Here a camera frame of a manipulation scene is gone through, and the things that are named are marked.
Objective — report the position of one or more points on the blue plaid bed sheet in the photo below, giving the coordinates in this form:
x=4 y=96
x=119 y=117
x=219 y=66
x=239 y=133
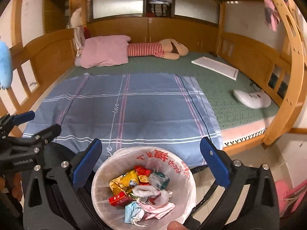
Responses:
x=144 y=110

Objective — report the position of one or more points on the wooden bunk bed frame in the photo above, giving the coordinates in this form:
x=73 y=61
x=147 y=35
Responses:
x=48 y=50

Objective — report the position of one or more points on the yellow potato chip bag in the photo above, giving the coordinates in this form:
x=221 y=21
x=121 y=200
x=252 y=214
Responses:
x=124 y=183

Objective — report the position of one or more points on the red cigarette box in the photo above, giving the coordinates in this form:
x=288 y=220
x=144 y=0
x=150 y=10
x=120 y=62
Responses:
x=118 y=200

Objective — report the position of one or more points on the light blue fuzzy item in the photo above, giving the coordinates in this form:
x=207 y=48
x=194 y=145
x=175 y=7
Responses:
x=4 y=64

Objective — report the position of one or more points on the person's right hand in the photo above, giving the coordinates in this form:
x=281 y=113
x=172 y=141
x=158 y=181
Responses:
x=176 y=226

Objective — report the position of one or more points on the white flat board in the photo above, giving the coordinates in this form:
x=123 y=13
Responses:
x=215 y=67

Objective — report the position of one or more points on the pile of stored bags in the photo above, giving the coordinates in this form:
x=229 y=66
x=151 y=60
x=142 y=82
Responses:
x=159 y=1

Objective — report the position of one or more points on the pink white mattress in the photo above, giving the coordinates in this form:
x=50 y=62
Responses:
x=244 y=131

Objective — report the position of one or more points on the pink plastic item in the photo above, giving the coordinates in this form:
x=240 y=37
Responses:
x=287 y=191

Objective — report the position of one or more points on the red cloth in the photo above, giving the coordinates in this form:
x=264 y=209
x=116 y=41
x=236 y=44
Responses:
x=86 y=32

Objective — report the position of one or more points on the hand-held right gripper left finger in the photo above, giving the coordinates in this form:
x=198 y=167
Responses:
x=86 y=163

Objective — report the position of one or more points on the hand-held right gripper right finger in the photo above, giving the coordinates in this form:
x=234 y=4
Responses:
x=214 y=163

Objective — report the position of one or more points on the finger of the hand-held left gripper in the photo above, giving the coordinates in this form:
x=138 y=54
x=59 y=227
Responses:
x=24 y=117
x=45 y=133

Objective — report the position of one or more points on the red plastic wrapper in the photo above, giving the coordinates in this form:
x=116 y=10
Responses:
x=142 y=172

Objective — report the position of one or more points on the pink pillow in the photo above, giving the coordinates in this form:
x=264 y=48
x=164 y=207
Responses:
x=103 y=50

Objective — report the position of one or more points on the green woven bed mat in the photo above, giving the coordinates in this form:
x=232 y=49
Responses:
x=215 y=88

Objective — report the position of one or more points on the dark green wrapper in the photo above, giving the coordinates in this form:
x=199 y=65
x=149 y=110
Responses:
x=163 y=181

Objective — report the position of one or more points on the light blue face mask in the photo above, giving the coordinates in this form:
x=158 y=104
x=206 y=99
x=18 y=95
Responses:
x=133 y=212

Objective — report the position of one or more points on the wooden wall cabinets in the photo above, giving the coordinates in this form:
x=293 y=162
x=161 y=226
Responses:
x=115 y=28

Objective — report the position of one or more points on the plush doll striped shirt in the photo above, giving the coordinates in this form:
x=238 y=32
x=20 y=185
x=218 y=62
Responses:
x=144 y=49

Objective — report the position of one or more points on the white plastic bag red print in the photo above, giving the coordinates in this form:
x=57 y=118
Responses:
x=105 y=184

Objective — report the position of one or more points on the white handheld vacuum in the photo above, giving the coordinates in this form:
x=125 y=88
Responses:
x=251 y=99

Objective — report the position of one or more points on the white hanging cloth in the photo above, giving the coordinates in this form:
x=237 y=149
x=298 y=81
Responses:
x=78 y=38

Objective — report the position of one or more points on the pink hanging cloth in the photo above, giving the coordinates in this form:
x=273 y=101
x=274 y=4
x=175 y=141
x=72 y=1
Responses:
x=269 y=12

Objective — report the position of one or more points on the frosted glass window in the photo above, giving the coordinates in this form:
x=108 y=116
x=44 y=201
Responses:
x=196 y=7
x=117 y=4

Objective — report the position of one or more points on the pink white plastic wrapper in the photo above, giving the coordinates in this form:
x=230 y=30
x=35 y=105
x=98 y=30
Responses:
x=158 y=209

